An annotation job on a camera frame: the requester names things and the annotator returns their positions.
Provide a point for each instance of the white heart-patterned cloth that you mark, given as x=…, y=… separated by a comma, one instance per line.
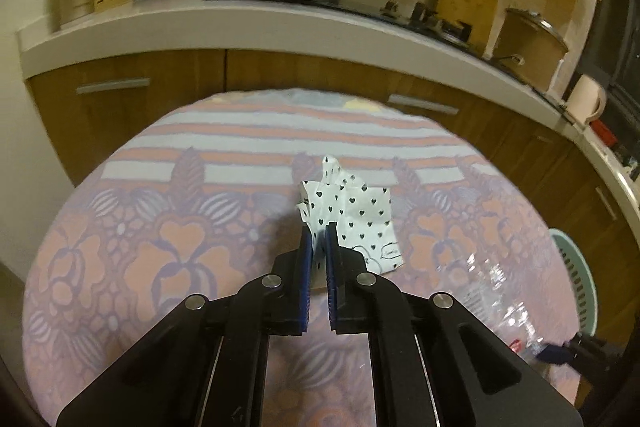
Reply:
x=360, y=212

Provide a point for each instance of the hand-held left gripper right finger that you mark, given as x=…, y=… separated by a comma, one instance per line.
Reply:
x=331, y=269

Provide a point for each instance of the clear plastic bottle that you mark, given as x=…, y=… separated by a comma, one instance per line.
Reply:
x=500, y=307

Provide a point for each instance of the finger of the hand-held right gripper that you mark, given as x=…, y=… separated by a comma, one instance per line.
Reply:
x=552, y=353

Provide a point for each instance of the teal plastic basket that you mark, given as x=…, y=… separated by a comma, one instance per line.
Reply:
x=580, y=277

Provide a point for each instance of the metal cooking pot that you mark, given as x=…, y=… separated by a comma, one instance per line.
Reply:
x=530, y=52

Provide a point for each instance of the white kitchen countertop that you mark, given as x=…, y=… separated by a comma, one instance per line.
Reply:
x=200, y=24

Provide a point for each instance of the floral tablecloth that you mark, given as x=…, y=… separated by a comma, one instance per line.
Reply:
x=150, y=207

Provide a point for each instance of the wooden kitchen cabinet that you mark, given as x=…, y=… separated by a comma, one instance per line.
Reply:
x=300, y=69

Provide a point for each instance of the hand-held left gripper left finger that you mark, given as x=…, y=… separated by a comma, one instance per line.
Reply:
x=302, y=269

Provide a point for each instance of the white electric kettle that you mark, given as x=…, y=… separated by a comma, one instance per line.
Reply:
x=585, y=99

